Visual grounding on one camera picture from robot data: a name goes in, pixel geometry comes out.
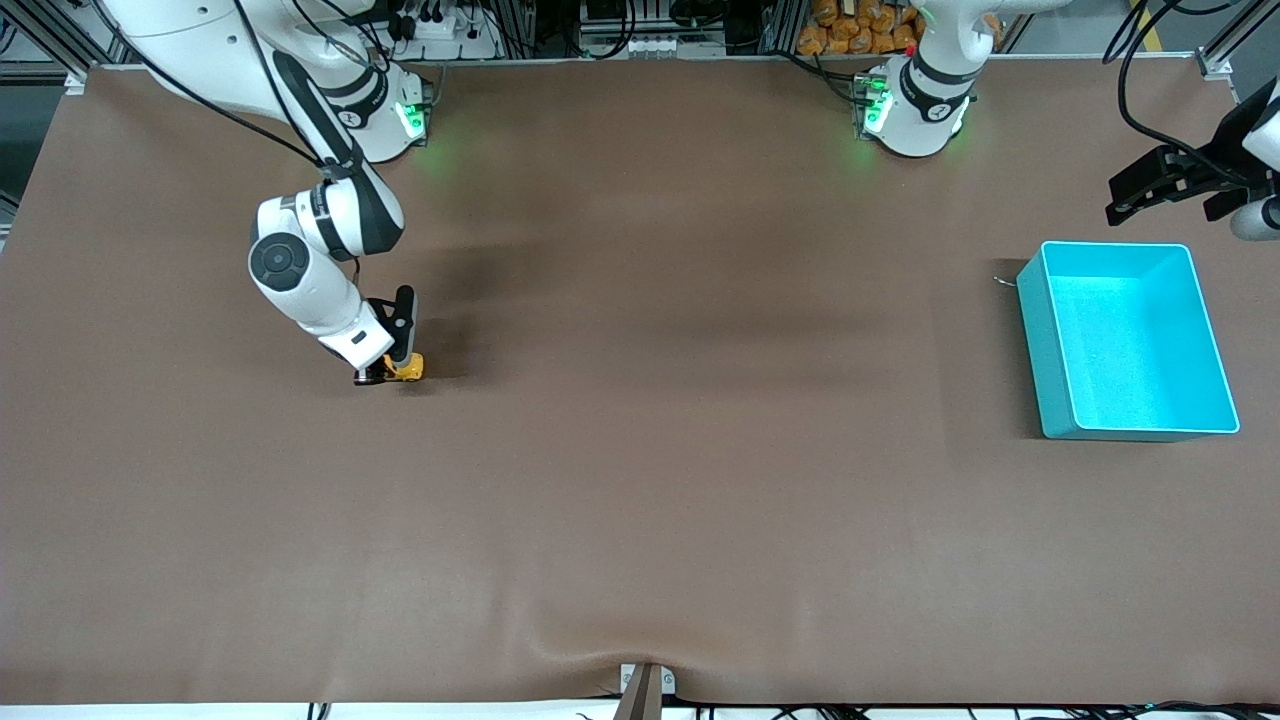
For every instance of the brown table mat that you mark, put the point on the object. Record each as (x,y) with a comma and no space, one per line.
(640,450)

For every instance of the bag of orange items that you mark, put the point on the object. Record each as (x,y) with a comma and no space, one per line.
(860,30)

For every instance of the aluminium frame profile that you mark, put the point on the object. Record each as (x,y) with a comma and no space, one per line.
(75,82)
(1215,62)

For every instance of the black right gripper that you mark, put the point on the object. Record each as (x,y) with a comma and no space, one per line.
(367,377)

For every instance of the white power strip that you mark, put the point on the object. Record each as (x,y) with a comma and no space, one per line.
(440,35)

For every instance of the teal plastic bin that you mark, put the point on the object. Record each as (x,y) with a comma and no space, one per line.
(1135,340)

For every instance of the yellow beetle toy car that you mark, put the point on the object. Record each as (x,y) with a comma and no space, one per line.
(408,368)

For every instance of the brown post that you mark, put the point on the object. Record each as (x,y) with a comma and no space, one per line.
(640,700)

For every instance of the metal table edge bracket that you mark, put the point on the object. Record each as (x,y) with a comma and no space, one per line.
(627,678)

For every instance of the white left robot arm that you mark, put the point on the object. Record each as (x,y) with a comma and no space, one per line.
(925,110)

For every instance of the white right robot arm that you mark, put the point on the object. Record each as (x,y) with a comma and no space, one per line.
(330,300)

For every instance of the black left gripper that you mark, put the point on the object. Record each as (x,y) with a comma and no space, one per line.
(1218,165)

